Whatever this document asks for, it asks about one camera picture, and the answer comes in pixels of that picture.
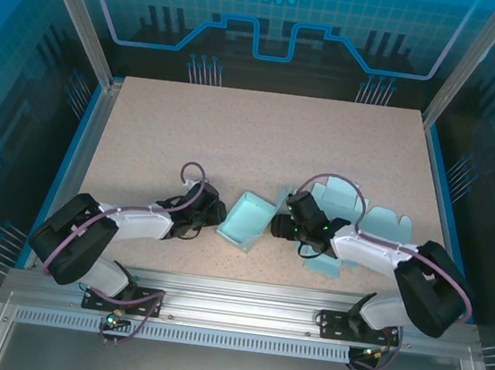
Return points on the small connector with LEDs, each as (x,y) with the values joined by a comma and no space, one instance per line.
(115,318)
(373,351)

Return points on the aluminium frame post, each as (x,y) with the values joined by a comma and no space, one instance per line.
(84,20)
(470,63)

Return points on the light blue paper box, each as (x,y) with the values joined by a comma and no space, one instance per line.
(243,216)
(387,227)

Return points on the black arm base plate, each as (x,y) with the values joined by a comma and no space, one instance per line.
(144,305)
(334,324)

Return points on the blue table edge strip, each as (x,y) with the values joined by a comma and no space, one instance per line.
(440,172)
(72,150)

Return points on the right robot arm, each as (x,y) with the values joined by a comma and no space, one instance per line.
(370,254)

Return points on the aluminium side rail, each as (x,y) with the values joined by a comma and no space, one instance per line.
(86,152)

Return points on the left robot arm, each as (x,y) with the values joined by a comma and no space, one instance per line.
(143,224)

